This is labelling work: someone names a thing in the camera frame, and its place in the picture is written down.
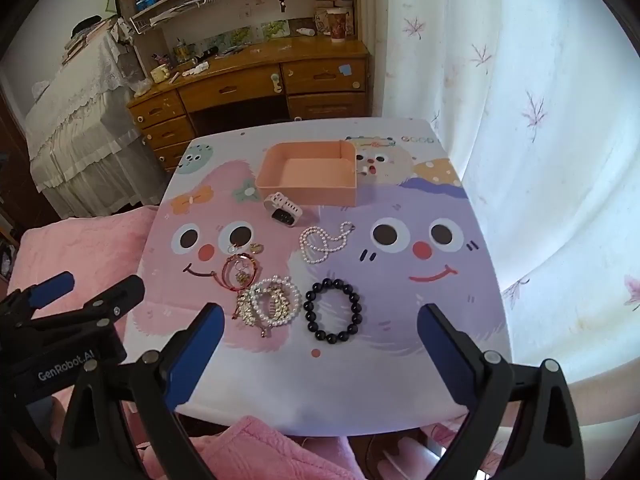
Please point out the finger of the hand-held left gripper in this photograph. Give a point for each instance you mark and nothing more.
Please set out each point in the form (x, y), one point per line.
(50, 289)
(115, 296)

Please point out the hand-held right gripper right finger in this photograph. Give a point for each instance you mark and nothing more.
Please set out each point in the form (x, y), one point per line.
(447, 355)

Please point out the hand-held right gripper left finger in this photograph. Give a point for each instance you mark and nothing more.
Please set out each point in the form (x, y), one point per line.
(197, 355)

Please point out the white smartwatch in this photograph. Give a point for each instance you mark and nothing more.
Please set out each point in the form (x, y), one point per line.
(282, 207)

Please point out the pink plastic tray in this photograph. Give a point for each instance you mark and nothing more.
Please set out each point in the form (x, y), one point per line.
(307, 180)

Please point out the pink fluffy blanket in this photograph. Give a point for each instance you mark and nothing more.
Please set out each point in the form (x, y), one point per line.
(75, 250)

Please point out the cartoon printed table cover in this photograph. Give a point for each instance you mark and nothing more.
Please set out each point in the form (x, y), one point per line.
(400, 280)

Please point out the small gold heart pendant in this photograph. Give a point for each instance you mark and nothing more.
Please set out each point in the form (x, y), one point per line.
(256, 248)

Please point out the white lace cloth cover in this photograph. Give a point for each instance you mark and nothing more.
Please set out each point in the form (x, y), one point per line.
(85, 125)

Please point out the yellow mug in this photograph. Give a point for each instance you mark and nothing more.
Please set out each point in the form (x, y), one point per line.
(161, 73)

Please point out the white floral curtain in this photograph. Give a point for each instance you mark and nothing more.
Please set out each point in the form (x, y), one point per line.
(540, 135)

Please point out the wooden desk with drawers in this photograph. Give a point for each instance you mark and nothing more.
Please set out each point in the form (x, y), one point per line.
(235, 87)

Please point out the wooden shelf hutch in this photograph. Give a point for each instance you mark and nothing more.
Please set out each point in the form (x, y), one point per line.
(150, 10)

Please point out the red patterned paper cup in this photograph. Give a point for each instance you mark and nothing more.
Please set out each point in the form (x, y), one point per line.
(337, 25)

